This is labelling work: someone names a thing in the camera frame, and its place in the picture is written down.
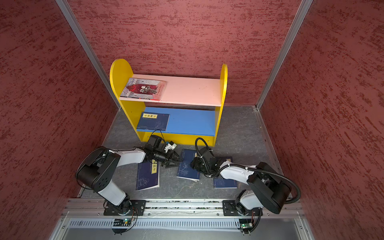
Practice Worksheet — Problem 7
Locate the green circuit board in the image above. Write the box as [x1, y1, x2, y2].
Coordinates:
[112, 219, 132, 228]
[239, 219, 254, 234]

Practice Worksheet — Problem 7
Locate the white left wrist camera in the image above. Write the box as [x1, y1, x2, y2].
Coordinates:
[165, 141, 177, 153]

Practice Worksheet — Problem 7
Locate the yellow pink blue bookshelf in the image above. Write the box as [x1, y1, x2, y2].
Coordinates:
[110, 59, 228, 147]

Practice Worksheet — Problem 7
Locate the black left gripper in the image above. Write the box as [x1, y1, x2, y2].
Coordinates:
[153, 148, 184, 168]

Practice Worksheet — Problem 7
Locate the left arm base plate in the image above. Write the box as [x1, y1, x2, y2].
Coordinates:
[103, 200, 147, 216]

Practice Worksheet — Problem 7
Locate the left green circuit board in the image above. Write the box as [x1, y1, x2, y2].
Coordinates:
[112, 219, 132, 228]

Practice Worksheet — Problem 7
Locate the blue chinese book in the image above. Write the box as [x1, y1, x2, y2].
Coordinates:
[177, 149, 200, 182]
[137, 112, 170, 131]
[136, 162, 160, 191]
[213, 157, 238, 189]

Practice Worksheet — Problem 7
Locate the right green circuit board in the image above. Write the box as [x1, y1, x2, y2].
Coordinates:
[239, 219, 254, 234]

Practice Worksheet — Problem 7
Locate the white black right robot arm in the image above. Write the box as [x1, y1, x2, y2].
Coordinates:
[191, 147, 294, 214]

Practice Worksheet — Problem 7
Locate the right aluminium corner post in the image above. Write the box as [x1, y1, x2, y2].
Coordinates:
[256, 0, 313, 111]

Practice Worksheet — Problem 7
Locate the left aluminium corner post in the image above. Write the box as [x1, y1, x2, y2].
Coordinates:
[55, 0, 121, 110]

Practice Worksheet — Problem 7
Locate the pink Hamlet picture book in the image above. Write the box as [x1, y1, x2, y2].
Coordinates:
[120, 78, 167, 101]

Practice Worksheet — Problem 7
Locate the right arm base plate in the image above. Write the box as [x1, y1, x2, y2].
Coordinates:
[222, 200, 264, 217]

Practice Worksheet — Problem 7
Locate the black corrugated right cable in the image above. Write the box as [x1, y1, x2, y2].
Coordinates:
[194, 137, 302, 205]

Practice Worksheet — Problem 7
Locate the aluminium corner post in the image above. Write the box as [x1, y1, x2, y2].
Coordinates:
[55, 0, 121, 110]
[256, 0, 313, 111]

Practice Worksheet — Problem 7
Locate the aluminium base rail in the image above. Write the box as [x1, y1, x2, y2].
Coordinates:
[61, 197, 305, 218]

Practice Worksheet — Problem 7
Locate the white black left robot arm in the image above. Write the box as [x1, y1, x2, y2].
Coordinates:
[75, 135, 182, 215]

